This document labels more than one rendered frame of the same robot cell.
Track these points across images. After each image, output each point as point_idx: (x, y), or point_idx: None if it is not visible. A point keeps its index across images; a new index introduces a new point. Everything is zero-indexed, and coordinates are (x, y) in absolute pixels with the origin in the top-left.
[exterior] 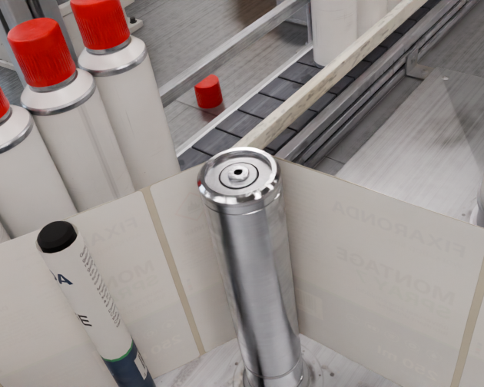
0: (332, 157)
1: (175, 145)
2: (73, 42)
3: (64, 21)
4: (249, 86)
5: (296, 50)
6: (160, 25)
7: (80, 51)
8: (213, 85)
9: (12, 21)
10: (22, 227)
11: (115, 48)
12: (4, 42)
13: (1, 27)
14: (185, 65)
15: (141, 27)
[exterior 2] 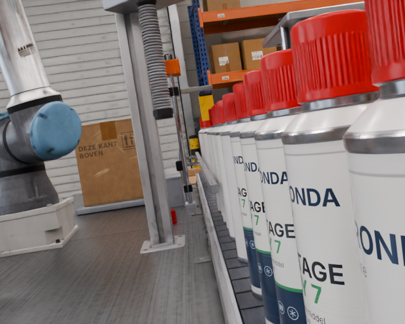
0: None
1: (180, 230)
2: (63, 225)
3: (61, 211)
4: (180, 217)
5: (181, 209)
6: (90, 225)
7: (65, 231)
8: (175, 210)
9: (155, 138)
10: None
11: None
12: (139, 155)
13: (143, 146)
14: (134, 224)
15: (78, 229)
